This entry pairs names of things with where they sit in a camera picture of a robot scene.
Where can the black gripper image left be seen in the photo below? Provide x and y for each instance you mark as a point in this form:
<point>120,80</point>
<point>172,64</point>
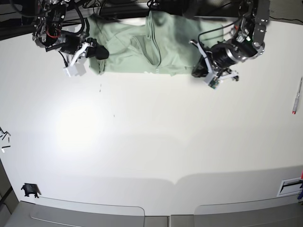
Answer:
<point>73,43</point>

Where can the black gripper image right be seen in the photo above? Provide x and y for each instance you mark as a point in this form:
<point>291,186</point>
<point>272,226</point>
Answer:
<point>217,55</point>

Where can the light green T-shirt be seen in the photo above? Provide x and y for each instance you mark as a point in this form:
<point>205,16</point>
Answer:
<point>161,45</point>

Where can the small black hex keys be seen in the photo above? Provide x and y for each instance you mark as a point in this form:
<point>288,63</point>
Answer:
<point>4,140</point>

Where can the black plastic clip part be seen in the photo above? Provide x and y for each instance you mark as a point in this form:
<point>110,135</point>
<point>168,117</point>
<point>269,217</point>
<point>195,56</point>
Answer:
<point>29,189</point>

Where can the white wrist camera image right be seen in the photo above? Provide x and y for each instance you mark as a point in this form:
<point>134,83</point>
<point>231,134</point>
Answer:
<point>212,81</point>

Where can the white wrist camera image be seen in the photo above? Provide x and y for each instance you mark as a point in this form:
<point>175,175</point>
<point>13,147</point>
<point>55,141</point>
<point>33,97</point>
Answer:
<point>212,81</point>
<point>78,69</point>

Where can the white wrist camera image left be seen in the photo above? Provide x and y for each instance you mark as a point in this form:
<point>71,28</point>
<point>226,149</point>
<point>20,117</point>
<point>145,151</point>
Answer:
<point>78,69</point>

